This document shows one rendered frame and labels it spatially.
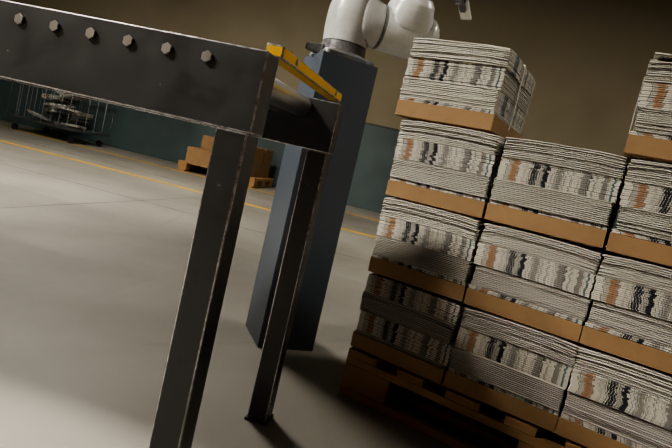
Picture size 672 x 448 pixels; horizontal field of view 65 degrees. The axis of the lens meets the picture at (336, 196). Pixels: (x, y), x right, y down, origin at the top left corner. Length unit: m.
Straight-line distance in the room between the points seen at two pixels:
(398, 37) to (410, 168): 0.54
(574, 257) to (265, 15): 7.95
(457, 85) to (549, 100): 6.76
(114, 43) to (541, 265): 1.06
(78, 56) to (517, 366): 1.19
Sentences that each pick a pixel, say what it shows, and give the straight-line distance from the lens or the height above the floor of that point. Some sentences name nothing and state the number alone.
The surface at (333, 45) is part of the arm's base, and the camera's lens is 1.82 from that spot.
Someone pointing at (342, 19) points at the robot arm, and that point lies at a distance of 1.83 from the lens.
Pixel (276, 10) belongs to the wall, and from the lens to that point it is 8.94.
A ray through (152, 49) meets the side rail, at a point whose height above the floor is 0.77.
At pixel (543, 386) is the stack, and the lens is 1.46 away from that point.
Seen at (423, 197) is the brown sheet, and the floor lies 0.62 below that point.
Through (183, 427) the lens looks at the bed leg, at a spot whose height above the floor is 0.23.
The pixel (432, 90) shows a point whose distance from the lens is 1.54.
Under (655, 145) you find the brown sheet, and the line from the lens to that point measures 1.40.
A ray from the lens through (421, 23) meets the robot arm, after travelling 1.89.
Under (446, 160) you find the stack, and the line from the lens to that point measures 1.47.
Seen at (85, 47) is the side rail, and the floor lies 0.75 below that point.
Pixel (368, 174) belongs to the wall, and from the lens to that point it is 8.15.
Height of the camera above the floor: 0.67
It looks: 4 degrees down
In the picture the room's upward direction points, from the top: 13 degrees clockwise
